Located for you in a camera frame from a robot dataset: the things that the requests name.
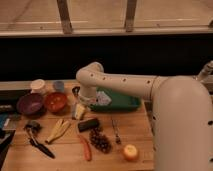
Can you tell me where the crumpled white cloth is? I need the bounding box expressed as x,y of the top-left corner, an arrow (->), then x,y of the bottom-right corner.
97,91 -> 111,105

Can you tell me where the yellow banana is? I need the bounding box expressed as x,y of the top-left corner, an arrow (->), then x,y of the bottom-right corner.
45,119 -> 71,144

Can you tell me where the orange carrot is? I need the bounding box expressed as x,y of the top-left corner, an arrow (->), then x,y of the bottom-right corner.
78,134 -> 92,161

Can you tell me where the blue sponge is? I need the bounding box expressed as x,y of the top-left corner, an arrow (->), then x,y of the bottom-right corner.
71,103 -> 76,120

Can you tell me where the metal fork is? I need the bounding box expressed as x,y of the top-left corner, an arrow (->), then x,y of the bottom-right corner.
111,117 -> 121,144

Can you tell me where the red bowl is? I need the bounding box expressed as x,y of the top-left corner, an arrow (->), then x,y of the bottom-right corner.
44,92 -> 67,113

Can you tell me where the dark grape bunch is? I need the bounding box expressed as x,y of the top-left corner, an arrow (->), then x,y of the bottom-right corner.
89,128 -> 112,154

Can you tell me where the grey metal bracket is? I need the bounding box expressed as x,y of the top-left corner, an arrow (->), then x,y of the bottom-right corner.
199,60 -> 213,80

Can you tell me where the blue-grey cup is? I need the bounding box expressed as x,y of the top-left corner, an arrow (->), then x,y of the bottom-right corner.
53,80 -> 65,92

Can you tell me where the orange apple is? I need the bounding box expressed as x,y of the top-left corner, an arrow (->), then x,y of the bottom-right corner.
122,144 -> 139,161

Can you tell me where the black handled tool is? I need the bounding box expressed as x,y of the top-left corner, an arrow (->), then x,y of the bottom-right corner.
24,120 -> 55,159

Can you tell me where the purple bowl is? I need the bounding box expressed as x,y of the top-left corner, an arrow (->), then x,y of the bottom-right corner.
16,93 -> 43,115

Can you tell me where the green plastic tray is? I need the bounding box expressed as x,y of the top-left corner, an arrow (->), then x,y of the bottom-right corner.
89,87 -> 141,112

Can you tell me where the small metal cup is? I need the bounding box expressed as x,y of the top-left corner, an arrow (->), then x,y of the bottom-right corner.
72,86 -> 80,98

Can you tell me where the white cup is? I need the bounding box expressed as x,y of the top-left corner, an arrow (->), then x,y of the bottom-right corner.
30,79 -> 46,94

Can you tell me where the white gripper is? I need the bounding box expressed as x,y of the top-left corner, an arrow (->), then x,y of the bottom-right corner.
75,87 -> 96,120

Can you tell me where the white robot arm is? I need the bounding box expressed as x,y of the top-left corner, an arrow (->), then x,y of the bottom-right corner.
76,62 -> 213,171

